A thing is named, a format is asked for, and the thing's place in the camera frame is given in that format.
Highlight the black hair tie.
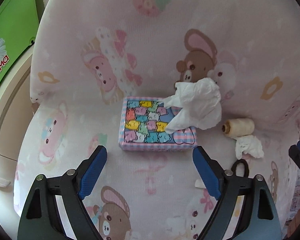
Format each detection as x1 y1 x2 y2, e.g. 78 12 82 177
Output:
230 158 250 179

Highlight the white tissue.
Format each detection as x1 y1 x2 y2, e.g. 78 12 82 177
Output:
235 135 264 159

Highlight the cream thread spool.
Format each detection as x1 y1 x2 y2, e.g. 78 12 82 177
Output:
222 118 255 138

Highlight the colourful pocket tissue pack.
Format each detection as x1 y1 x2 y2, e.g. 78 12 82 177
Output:
119 96 197 151

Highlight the white tissue sticking out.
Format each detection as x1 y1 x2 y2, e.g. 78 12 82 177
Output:
160 77 222 134

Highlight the white plastic wall plug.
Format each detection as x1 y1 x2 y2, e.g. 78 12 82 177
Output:
194 179 206 189

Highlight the green plastic storage box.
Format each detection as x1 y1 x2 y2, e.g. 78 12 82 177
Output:
0 0 44 85

